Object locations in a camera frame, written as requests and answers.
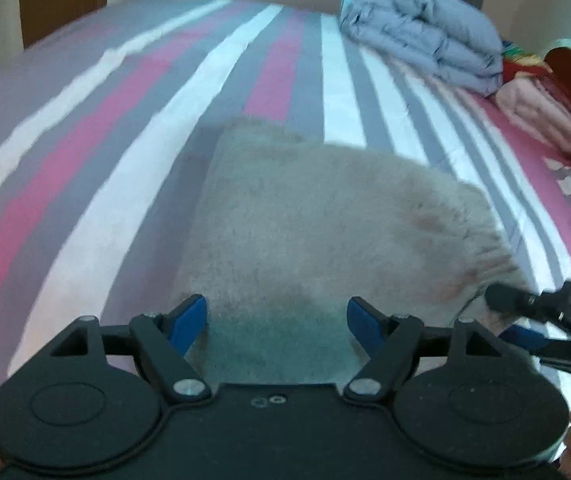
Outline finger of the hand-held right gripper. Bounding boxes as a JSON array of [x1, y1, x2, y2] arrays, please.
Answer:
[[484, 281, 571, 323], [501, 324, 571, 375]]

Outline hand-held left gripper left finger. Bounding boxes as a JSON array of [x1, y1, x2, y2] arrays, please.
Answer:
[[48, 294, 213, 406]]

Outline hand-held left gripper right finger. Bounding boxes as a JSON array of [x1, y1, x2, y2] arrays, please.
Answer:
[[343, 296, 531, 406]]

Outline grey pants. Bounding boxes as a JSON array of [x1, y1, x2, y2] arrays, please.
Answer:
[[172, 117, 521, 386]]

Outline folded pink blanket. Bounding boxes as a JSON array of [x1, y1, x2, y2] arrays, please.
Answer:
[[495, 76, 571, 158]]

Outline bed with striped sheet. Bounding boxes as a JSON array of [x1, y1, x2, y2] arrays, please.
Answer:
[[0, 0, 571, 453]]

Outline maroon folded cloth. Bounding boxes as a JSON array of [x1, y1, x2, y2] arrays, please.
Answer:
[[525, 67, 571, 121]]

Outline colourful patterned blanket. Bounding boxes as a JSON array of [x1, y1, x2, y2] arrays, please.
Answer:
[[500, 40, 551, 78]]

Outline folded light blue duvet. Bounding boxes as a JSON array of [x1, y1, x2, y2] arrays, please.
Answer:
[[339, 0, 505, 98]]

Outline brown wooden door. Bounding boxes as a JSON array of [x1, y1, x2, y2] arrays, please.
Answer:
[[19, 0, 109, 50]]

